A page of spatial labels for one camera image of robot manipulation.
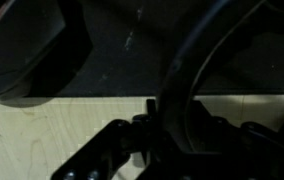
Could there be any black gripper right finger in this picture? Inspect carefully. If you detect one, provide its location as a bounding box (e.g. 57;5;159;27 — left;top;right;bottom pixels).
185;99;284;180

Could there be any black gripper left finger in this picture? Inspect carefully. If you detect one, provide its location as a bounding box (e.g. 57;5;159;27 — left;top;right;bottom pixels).
50;98;158;180

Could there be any black over-ear headphones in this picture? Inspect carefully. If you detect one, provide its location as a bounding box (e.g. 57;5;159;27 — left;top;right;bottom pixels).
156;0;270;155

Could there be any black desk mat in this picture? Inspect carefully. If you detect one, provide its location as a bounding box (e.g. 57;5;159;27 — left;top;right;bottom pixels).
0;0;284;98

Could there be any black and red mouse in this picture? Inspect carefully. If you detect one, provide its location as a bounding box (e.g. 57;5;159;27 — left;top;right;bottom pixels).
0;0;94;105

